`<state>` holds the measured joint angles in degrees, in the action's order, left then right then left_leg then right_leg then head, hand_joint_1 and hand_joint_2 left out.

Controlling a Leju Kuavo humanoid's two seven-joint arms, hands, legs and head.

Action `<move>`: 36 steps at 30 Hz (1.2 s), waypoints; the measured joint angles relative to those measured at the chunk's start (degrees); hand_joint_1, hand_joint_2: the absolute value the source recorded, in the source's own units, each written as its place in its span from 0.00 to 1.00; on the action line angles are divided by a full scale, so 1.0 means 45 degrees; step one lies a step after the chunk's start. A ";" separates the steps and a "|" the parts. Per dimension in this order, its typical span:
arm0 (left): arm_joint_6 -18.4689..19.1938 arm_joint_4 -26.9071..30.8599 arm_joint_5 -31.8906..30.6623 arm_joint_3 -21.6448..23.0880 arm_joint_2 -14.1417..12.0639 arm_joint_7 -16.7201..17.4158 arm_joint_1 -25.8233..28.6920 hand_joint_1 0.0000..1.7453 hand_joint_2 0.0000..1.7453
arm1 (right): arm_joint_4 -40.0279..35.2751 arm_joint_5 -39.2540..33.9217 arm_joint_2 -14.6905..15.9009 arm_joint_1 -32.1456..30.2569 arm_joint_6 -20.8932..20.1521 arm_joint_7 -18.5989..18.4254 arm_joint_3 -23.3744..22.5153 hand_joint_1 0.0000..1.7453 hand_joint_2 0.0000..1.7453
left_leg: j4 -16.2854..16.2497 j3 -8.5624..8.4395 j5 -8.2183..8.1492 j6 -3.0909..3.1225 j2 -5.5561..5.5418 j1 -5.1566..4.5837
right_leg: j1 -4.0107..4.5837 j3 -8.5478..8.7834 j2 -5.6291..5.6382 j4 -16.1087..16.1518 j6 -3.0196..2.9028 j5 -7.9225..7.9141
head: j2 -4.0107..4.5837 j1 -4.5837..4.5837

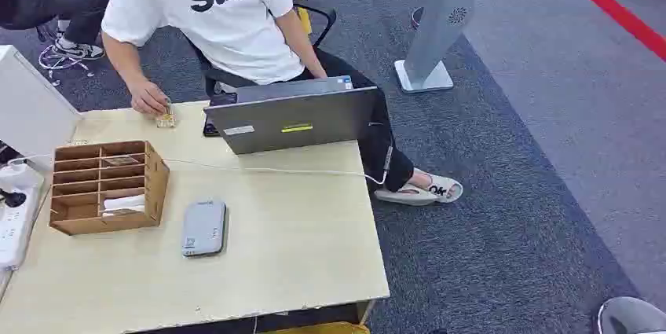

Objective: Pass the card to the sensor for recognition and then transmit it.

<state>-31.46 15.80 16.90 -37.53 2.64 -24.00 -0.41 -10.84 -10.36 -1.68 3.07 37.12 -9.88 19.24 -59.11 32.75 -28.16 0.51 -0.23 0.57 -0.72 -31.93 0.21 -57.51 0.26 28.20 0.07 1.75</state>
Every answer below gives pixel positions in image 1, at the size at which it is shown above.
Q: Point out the yellow object under desk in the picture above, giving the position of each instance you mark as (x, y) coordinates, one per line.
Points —
(317, 329)

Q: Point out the grey laptop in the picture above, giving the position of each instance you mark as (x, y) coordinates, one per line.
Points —
(296, 119)

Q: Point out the white cards stack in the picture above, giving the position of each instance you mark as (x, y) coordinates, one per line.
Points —
(124, 203)

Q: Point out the black plug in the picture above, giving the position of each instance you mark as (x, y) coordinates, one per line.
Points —
(12, 199)

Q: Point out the white power strip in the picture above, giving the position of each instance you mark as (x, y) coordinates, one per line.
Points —
(14, 227)

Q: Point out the card in wooden slot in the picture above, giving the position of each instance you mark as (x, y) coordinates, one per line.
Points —
(119, 161)

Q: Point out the person in white shirt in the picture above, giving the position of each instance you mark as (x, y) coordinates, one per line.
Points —
(223, 24)

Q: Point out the person in dark trousers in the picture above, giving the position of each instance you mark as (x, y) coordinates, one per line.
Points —
(52, 1)

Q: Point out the pale sandal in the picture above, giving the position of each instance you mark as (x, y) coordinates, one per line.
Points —
(406, 195)
(442, 186)

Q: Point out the black phone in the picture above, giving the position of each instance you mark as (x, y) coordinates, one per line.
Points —
(210, 127)

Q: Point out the grey flat card reader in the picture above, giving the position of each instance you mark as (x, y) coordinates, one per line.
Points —
(203, 228)

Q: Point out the yellow item behind chair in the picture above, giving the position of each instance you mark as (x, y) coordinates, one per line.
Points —
(304, 15)

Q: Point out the black office chair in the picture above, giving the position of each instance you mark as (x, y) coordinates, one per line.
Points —
(320, 19)

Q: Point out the red floor tape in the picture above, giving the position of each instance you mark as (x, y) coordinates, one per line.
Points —
(609, 3)

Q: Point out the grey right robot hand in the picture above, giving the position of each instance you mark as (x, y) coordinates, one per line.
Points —
(632, 317)

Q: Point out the grey standing kiosk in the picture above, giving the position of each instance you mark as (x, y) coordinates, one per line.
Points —
(439, 19)

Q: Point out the person's right hand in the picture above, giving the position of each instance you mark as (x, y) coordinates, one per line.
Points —
(147, 97)

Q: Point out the wooden slotted card box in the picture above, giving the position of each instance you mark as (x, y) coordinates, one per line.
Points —
(156, 186)

